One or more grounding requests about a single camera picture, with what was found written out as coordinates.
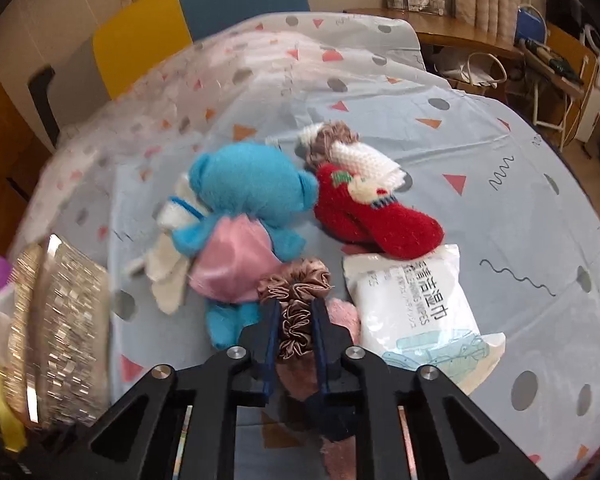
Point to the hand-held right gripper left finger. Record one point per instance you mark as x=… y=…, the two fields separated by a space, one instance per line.
x=268 y=355

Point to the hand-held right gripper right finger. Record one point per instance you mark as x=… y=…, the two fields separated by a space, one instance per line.
x=320 y=355

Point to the brown satin scrunchie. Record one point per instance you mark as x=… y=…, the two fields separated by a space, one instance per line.
x=295 y=290

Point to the red knitted sock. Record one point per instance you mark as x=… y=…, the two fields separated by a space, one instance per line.
x=380 y=220

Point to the blue teddy bear pink dress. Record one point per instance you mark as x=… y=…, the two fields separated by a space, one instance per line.
x=250 y=190

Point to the brown and white knitted scarf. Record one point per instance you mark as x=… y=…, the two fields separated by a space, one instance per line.
x=350 y=152

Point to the sparkly woven basket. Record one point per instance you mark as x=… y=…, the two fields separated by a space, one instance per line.
x=65 y=330

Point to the pink fluffy cloth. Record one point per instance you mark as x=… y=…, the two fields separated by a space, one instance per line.
x=342 y=317

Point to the white wet wipes pack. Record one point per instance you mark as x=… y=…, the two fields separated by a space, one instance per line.
x=410 y=310

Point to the white patterned quilt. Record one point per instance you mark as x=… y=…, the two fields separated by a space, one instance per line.
x=170 y=85

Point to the white bag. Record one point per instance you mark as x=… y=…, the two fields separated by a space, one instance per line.
x=472 y=70

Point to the wooden wardrobe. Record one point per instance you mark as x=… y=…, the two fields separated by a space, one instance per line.
x=5 y=125

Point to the wooden desk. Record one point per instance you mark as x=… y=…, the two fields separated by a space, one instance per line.
x=455 y=30

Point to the multicoloured padded headboard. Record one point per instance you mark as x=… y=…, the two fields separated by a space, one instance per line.
x=230 y=0

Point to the cluttered wooden side table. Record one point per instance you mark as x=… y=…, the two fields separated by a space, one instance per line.
x=560 y=65

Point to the blue chair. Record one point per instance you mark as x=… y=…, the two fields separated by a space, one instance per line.
x=529 y=25

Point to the black television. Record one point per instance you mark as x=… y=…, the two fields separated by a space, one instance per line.
x=565 y=2

